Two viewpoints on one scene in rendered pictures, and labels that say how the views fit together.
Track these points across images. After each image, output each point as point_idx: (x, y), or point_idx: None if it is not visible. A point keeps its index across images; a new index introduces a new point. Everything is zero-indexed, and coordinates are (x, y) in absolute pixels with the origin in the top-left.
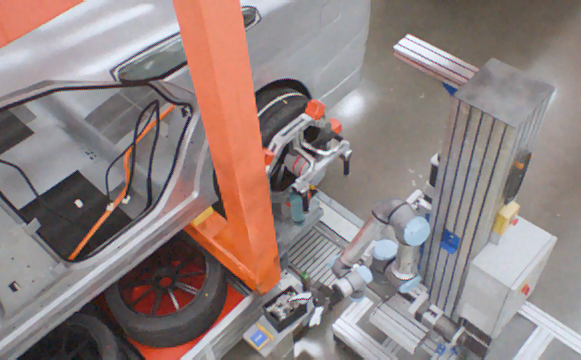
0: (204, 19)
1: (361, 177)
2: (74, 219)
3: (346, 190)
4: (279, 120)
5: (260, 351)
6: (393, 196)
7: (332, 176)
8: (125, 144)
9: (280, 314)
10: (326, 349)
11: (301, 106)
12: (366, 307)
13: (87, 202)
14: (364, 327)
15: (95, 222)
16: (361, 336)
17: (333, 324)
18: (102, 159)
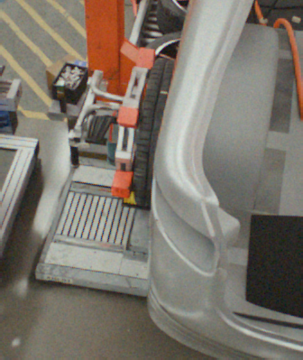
0: None
1: (117, 357)
2: (285, 13)
3: (125, 326)
4: (151, 71)
5: (73, 62)
6: (59, 351)
7: (156, 336)
8: (300, 32)
9: (67, 67)
10: (44, 158)
11: (143, 104)
12: (13, 166)
13: (293, 28)
14: (7, 153)
15: (266, 19)
16: (6, 143)
17: (37, 140)
18: None
